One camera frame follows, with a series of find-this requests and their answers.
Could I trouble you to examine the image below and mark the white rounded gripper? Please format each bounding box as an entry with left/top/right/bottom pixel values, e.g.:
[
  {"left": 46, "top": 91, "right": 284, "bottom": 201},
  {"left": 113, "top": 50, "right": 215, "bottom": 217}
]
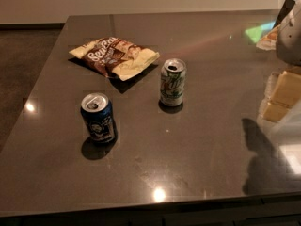
[{"left": 256, "top": 0, "right": 301, "bottom": 122}]

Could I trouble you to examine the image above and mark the white green 7up can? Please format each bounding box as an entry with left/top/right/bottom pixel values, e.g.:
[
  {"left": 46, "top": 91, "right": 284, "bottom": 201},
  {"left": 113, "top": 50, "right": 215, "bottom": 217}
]
[{"left": 160, "top": 58, "right": 186, "bottom": 106}]

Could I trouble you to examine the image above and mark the blue pepsi can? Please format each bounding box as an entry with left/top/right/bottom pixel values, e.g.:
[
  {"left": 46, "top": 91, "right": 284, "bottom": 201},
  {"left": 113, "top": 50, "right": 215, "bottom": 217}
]
[{"left": 80, "top": 92, "right": 116, "bottom": 144}]

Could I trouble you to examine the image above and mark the brown white chip bag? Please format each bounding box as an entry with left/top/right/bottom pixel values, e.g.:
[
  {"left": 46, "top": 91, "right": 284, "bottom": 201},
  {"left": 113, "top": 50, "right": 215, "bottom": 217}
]
[{"left": 70, "top": 37, "right": 160, "bottom": 81}]

